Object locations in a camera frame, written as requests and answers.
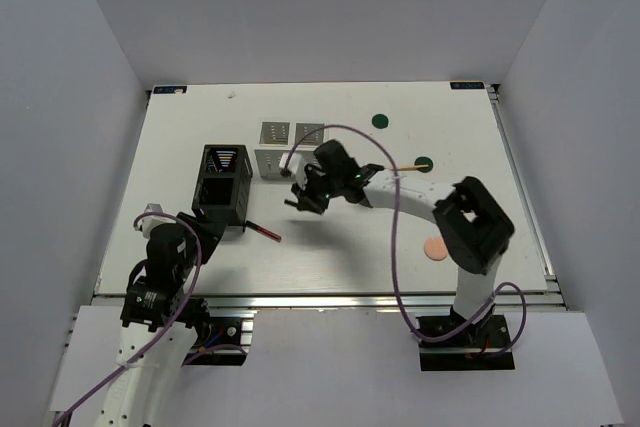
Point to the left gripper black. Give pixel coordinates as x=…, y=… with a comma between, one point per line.
x=208, y=232

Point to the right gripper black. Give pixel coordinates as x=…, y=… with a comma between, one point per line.
x=305, y=200

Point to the black red makeup pencil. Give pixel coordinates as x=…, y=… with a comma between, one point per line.
x=262, y=231

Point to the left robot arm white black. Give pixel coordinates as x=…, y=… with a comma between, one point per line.
x=160, y=320

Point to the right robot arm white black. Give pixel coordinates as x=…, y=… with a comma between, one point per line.
x=475, y=229

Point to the gold makeup pencil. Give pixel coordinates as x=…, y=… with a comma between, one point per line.
x=414, y=167

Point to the black mesh organizer box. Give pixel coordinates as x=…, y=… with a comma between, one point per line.
x=223, y=185

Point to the white slotted organizer box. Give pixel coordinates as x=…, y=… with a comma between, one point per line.
x=275, y=140

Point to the dark green round puff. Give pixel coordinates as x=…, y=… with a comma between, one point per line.
x=380, y=121
x=424, y=160

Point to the peach round powder puff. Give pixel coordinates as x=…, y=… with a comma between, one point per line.
x=435, y=249

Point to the blue label sticker left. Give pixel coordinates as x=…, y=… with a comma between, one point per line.
x=169, y=90

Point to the blue label sticker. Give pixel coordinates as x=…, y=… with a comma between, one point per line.
x=467, y=85
x=169, y=90

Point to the blue label sticker right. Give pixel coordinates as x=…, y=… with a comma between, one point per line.
x=467, y=85

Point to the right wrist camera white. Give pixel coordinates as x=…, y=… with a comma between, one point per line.
x=292, y=166

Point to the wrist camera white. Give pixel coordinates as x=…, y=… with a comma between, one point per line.
x=292, y=166
x=151, y=219

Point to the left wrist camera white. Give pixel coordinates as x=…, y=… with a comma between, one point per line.
x=151, y=219

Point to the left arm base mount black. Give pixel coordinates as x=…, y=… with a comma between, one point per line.
x=226, y=333

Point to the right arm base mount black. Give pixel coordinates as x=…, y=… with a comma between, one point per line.
x=467, y=352

